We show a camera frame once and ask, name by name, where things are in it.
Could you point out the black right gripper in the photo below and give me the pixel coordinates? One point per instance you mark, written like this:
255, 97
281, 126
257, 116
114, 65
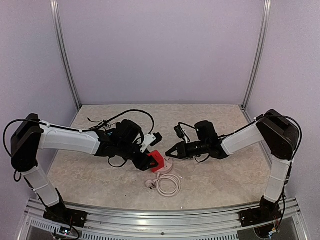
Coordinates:
181, 151

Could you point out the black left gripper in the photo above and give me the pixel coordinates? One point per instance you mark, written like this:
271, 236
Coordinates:
143, 163

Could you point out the red cube socket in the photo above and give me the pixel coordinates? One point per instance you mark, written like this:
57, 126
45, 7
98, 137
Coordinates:
159, 159

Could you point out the pink round power strip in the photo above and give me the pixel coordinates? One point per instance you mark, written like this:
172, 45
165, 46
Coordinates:
168, 166

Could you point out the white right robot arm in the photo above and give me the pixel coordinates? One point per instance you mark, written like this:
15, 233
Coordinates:
278, 136

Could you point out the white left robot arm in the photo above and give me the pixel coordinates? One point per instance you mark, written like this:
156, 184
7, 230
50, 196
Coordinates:
123, 139

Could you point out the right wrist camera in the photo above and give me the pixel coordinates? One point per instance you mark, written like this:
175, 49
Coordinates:
181, 133

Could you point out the aluminium table frame rail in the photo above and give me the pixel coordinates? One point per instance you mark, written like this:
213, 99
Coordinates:
222, 223

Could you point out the right aluminium corner post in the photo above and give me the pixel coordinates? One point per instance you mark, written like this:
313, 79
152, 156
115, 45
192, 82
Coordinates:
258, 53

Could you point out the aluminium corner post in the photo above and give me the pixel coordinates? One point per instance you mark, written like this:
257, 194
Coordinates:
258, 53
54, 6

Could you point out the left aluminium corner post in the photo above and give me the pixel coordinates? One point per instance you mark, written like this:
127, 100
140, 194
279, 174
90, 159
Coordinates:
54, 6

